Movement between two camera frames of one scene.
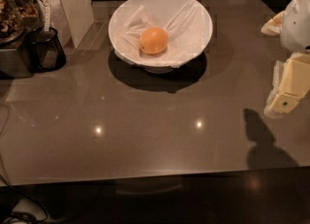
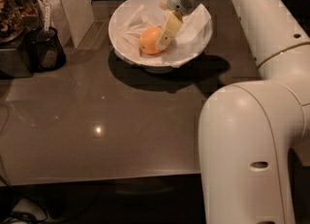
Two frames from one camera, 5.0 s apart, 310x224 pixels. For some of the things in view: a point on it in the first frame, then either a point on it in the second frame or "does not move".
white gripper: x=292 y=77 -> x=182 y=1
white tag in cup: x=46 y=15 does not move
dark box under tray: x=12 y=65 does not move
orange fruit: x=153 y=41 does not move
